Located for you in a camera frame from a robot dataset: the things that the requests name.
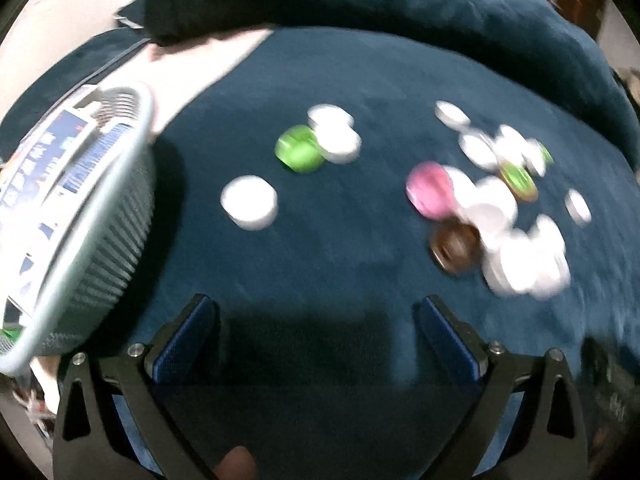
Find person's left hand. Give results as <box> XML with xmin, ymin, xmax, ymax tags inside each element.
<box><xmin>212</xmin><ymin>445</ymin><xmax>258</xmax><ymax>480</ymax></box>

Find white bed headboard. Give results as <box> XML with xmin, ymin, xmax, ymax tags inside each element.
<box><xmin>0</xmin><ymin>0</ymin><xmax>168</xmax><ymax>131</ymax></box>

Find grey-blue round plastic basket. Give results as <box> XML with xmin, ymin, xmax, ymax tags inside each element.
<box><xmin>0</xmin><ymin>81</ymin><xmax>157</xmax><ymax>378</ymax></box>

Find dark blue rumpled comforter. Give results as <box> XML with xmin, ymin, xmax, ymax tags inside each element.
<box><xmin>142</xmin><ymin>0</ymin><xmax>640</xmax><ymax>171</ymax></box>

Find green round jar brown rim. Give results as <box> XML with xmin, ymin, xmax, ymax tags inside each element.
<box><xmin>499</xmin><ymin>162</ymin><xmax>540</xmax><ymax>202</ymax></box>

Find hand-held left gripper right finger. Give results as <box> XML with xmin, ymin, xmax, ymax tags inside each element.
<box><xmin>412</xmin><ymin>294</ymin><xmax>592</xmax><ymax>480</ymax></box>

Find scattered white round jars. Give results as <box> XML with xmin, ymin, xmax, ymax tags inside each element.
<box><xmin>220</xmin><ymin>100</ymin><xmax>593</xmax><ymax>301</ymax></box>

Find dark blue piped pillow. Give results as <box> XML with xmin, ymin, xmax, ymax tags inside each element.
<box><xmin>0</xmin><ymin>27</ymin><xmax>151</xmax><ymax>128</ymax></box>
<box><xmin>115</xmin><ymin>0</ymin><xmax>166</xmax><ymax>36</ymax></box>

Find pink bed sheet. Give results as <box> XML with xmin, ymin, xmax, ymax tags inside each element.
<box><xmin>142</xmin><ymin>27</ymin><xmax>273</xmax><ymax>136</ymax></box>

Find pink round jar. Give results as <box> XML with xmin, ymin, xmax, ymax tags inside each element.
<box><xmin>406</xmin><ymin>161</ymin><xmax>458</xmax><ymax>221</ymax></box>

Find pile of blue orange boxes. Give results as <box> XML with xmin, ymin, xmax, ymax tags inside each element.
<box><xmin>0</xmin><ymin>85</ymin><xmax>131</xmax><ymax>326</ymax></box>

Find dark blue plush blanket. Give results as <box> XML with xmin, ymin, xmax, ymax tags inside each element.
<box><xmin>30</xmin><ymin>25</ymin><xmax>640</xmax><ymax>480</ymax></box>

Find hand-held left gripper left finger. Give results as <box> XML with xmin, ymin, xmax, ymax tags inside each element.
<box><xmin>51</xmin><ymin>293</ymin><xmax>221</xmax><ymax>480</ymax></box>

